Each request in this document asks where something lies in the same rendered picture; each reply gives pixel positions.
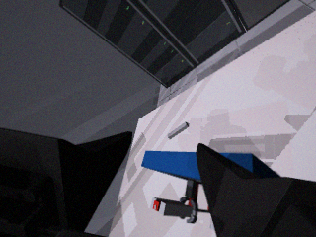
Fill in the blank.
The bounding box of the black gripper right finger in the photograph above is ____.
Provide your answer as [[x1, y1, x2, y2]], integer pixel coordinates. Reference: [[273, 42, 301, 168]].
[[196, 143, 316, 237]]

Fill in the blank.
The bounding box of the dark grey rectangular bar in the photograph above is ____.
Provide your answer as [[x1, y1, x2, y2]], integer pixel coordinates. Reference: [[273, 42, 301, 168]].
[[168, 122, 189, 139]]

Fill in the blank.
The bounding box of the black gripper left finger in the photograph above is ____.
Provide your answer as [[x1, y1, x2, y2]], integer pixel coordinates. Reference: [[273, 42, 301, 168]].
[[0, 128, 132, 232]]

